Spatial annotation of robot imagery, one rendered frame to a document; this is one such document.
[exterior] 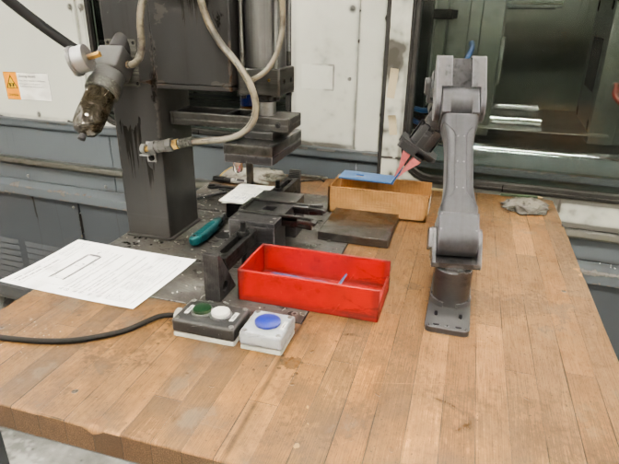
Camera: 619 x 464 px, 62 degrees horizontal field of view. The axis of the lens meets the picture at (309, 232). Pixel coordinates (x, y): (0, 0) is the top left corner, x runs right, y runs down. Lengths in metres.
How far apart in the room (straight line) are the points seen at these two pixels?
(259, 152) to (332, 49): 0.75
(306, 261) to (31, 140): 1.64
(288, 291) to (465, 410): 0.35
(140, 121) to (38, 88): 1.24
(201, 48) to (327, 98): 0.72
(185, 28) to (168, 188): 0.33
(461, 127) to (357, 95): 0.72
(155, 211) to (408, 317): 0.61
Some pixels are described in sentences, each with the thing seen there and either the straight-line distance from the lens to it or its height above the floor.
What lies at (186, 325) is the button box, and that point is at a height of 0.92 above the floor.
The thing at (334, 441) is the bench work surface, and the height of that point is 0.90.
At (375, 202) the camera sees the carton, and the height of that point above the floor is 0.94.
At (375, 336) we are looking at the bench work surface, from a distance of 0.84.
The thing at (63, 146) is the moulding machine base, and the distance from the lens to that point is 2.30.
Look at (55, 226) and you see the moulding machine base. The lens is 2.48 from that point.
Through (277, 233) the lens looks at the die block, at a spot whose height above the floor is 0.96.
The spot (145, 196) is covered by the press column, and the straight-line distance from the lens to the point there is 1.19.
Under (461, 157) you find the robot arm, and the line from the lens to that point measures 0.95.
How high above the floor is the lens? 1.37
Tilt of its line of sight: 23 degrees down
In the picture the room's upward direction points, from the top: 1 degrees clockwise
